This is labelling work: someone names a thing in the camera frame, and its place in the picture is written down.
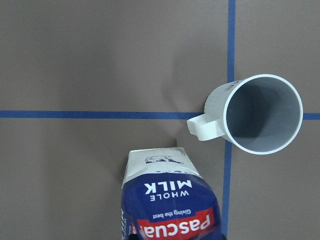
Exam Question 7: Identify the white plastic mug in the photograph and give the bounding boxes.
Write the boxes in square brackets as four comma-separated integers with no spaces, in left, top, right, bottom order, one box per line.
[187,74,303,155]

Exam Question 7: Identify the blue milk carton green cap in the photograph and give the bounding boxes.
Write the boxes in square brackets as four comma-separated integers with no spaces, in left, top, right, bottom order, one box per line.
[121,147,224,240]

